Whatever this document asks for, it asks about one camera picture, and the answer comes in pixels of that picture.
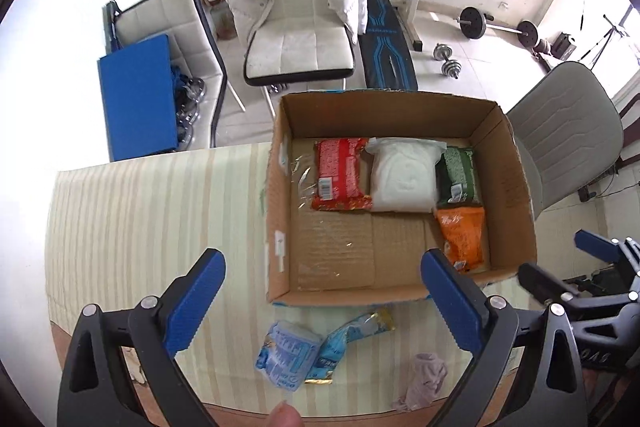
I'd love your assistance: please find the orange snack packet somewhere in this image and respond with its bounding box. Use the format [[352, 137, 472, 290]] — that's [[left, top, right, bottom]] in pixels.
[[435, 206, 485, 272]]

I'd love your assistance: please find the purple fleece cloth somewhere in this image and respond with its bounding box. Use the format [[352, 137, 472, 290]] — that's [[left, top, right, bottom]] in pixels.
[[393, 352, 448, 412]]

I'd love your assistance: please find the red floral snack packet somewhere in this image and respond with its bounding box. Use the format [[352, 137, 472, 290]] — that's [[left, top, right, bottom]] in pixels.
[[311, 138, 372, 211]]

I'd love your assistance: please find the blue gold snack wrapper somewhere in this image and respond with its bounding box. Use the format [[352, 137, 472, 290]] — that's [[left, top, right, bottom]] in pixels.
[[305, 324, 354, 385]]

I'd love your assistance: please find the white soft pack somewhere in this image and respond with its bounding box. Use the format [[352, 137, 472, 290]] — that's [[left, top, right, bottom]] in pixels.
[[366, 138, 447, 213]]

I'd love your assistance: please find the operator thumb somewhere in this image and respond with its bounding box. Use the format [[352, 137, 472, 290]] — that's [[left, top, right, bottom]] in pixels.
[[264, 401, 304, 427]]

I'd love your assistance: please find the striped tablecloth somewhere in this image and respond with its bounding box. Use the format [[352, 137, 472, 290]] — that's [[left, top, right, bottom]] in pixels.
[[44, 141, 532, 427]]

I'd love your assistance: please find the grey office chair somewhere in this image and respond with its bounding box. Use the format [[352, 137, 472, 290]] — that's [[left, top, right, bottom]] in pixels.
[[506, 61, 624, 216]]

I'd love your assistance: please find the green snack packet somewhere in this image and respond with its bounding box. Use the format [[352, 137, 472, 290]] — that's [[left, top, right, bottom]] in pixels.
[[436, 146, 480, 208]]

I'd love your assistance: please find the light blue tissue pack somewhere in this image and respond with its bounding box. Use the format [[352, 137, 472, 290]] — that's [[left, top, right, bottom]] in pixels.
[[255, 320, 322, 392]]

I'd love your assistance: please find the long blue snack wrapper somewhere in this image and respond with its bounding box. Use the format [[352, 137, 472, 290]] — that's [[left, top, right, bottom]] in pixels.
[[346, 308, 395, 343]]

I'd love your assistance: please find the cardboard box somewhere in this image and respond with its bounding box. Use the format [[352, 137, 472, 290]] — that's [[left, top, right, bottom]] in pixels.
[[266, 90, 537, 307]]

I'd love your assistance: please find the blue board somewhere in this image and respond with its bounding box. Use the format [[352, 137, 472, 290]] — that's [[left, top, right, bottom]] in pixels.
[[98, 35, 178, 161]]

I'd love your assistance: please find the dumbbell on floor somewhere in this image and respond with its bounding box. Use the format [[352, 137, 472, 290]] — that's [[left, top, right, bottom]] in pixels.
[[433, 43, 462, 79]]

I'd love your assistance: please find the barbell on floor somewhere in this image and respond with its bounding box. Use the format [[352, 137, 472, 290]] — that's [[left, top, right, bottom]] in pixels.
[[457, 6, 539, 49]]

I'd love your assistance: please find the weight bench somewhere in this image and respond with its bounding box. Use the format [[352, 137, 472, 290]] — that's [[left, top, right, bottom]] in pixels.
[[358, 0, 418, 92]]

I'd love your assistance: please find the white chair with blue board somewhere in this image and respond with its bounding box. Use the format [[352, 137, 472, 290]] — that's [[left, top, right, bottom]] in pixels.
[[102, 0, 235, 150]]

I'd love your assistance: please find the white padded chair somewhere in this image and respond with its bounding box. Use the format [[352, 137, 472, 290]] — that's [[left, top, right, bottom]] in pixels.
[[243, 0, 355, 113]]

